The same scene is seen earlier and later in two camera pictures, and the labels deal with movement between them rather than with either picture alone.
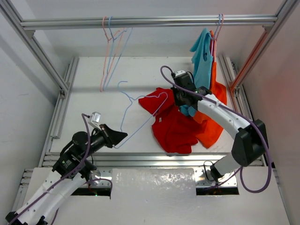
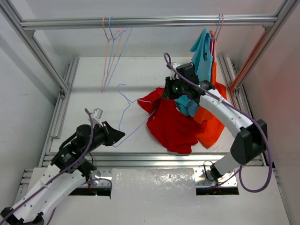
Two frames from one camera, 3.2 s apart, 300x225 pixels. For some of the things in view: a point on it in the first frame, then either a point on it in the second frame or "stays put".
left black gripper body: (107, 136) stays put
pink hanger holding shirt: (215, 41) stays put
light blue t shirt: (202, 58) stays put
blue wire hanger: (131, 99) -> (124, 112)
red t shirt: (176, 132) stays put
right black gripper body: (178, 97) -> (176, 88)
